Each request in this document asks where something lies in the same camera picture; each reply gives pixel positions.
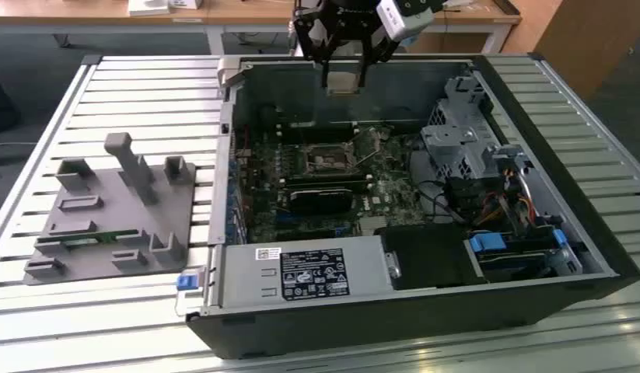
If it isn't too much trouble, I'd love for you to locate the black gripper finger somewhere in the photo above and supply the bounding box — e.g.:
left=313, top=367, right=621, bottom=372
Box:
left=291, top=9, right=342, bottom=90
left=355, top=26, right=399, bottom=88

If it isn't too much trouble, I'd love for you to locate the small square silver CPU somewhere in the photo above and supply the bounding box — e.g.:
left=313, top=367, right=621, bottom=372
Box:
left=324, top=71, right=362, bottom=96

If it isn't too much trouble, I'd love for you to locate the metal socket cover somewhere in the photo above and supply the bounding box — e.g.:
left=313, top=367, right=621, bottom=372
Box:
left=350, top=126, right=388, bottom=164

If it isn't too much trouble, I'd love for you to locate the thin wire locking lever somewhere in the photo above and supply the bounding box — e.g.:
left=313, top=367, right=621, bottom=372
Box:
left=355, top=148, right=379, bottom=168

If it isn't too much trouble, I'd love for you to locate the CPU socket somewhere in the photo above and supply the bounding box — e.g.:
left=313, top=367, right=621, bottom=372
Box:
left=301, top=142, right=363, bottom=176

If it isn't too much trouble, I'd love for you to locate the silver metal drive cage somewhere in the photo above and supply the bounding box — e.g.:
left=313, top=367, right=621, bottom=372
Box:
left=419, top=75, right=510, bottom=183

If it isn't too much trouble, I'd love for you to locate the white box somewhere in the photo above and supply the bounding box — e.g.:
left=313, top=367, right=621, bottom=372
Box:
left=126, top=0, right=173, bottom=17

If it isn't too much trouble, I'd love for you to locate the green motherboard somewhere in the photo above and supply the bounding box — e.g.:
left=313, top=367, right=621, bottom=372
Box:
left=229, top=124, right=434, bottom=244

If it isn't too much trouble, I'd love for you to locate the black graphics card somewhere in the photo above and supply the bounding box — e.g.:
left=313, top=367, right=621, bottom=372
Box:
left=285, top=188, right=355, bottom=215

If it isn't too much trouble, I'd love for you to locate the wooden cabinet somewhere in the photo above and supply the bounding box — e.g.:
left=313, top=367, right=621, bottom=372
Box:
left=530, top=0, right=640, bottom=102

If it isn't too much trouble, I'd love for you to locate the wooden desk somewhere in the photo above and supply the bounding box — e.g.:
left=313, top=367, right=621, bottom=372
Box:
left=0, top=0, right=522, bottom=55

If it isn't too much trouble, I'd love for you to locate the small silver heat sink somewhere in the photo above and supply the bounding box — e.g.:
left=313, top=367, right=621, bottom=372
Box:
left=356, top=216, right=388, bottom=235

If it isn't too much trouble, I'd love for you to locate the blue disk carrier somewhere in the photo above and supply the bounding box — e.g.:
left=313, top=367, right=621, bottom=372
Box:
left=466, top=231, right=507, bottom=256

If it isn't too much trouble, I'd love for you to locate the silver power supply unit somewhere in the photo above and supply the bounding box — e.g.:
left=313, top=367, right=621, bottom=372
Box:
left=217, top=235, right=394, bottom=309

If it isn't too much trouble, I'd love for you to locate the green RAM stick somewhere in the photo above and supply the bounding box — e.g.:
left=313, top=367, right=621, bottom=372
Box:
left=35, top=228, right=140, bottom=248

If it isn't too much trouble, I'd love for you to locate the grey parts rack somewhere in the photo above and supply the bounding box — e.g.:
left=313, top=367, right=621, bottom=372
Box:
left=21, top=131, right=197, bottom=287

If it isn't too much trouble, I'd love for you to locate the blue case latch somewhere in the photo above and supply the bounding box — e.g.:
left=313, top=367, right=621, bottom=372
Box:
left=174, top=271, right=204, bottom=292

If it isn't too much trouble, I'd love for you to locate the black open PC case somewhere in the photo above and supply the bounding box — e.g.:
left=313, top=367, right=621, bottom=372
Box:
left=182, top=52, right=640, bottom=361

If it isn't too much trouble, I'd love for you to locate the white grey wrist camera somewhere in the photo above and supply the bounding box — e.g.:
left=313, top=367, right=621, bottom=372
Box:
left=375, top=0, right=435, bottom=40

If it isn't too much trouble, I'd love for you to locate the black wire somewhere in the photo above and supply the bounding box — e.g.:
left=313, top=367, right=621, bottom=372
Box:
left=407, top=180, right=466, bottom=225

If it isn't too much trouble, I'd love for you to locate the coloured wire bundle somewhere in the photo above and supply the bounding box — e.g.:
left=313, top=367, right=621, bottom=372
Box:
left=473, top=166, right=539, bottom=227

